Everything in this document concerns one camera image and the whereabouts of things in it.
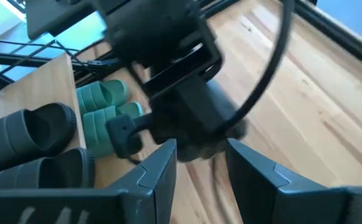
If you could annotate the black aluminium table frame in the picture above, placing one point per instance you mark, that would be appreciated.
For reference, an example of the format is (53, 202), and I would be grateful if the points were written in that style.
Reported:
(339, 39)

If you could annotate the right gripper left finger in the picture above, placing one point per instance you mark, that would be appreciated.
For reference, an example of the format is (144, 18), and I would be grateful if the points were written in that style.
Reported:
(143, 199)

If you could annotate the black slide sandal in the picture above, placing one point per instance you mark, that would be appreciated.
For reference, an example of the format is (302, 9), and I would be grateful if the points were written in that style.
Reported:
(28, 133)
(205, 152)
(59, 169)

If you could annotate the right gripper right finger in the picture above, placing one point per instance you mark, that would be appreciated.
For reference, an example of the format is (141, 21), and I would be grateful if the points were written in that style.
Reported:
(271, 202)

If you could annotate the green slide sandal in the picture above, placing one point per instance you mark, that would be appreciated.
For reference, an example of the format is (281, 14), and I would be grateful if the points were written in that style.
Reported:
(96, 95)
(96, 130)

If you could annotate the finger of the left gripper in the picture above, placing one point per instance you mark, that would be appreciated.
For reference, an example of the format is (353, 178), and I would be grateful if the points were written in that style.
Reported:
(193, 109)

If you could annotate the grey desk top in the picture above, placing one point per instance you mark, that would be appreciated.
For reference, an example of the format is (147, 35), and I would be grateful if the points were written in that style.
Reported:
(53, 18)

